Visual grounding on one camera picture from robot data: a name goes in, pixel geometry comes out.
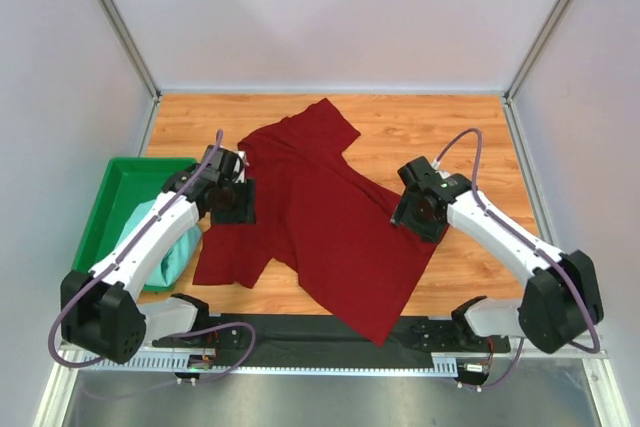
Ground left aluminium corner post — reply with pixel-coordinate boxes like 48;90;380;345
97;0;161;102

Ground green plastic tray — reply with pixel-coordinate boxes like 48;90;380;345
72;157;196;272

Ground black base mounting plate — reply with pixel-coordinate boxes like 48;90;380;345
149;312;512;369

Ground aluminium corner post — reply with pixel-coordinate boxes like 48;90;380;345
503;0;607;103
97;0;161;102

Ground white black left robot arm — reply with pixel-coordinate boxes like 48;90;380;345
50;145;256;364

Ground light teal t-shirt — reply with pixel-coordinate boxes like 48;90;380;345
116;199;202;292

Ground aluminium frame rail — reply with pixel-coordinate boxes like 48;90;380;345
571;342;609;358

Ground slotted white cable duct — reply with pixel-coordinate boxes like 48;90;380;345
87;351;458;379

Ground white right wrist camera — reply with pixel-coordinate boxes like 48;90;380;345
432;160;451;179

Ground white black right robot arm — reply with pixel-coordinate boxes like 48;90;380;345
391;157;604;354

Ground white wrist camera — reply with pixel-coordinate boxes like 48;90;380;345
234;150;249;183
432;160;451;179

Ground dark red t-shirt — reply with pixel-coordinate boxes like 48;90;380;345
193;99;436;345

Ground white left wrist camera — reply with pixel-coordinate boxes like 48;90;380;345
234;150;249;183

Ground right aluminium corner post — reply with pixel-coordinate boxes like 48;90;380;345
503;0;607;103

